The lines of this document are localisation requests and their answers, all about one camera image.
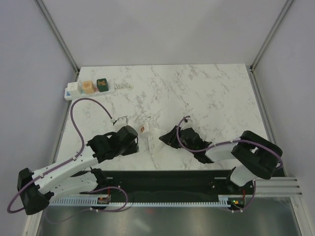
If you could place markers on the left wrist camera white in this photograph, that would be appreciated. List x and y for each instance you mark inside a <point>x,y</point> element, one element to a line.
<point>121,121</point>

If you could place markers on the white slotted cable duct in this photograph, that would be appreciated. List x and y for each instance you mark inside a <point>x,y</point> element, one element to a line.
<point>97,201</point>

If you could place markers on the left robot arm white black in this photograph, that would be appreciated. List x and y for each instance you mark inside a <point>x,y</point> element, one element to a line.
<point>76,174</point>

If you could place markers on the right aluminium frame post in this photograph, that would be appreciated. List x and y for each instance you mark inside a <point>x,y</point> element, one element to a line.
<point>274,28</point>

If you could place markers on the left aluminium frame post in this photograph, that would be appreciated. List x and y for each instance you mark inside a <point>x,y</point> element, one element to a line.
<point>56,33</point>

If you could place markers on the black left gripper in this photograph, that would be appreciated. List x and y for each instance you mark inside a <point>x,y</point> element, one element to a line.
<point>133,149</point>

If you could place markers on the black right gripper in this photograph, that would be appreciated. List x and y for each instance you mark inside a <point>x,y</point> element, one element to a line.
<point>170,138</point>

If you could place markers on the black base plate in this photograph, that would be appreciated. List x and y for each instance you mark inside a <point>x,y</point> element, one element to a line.
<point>158,186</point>

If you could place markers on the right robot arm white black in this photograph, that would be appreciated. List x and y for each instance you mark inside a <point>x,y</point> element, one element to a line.
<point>259,158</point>

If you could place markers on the white cube plug orange logo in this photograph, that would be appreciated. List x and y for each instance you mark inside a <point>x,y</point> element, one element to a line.
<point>145,130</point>

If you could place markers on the long white power strip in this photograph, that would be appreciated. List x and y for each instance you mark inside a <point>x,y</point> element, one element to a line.
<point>69,97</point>

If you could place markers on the aluminium frame post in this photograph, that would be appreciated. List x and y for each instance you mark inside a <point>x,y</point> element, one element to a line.
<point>274,28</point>
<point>56,33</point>

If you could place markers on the dark green cube plug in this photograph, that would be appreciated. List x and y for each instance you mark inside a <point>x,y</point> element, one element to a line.
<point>102,85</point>

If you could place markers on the aluminium rail profile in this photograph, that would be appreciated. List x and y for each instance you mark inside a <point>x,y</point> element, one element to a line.
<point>278,187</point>

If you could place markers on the small white power socket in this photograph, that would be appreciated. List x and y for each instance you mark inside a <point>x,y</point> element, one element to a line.
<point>154,143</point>

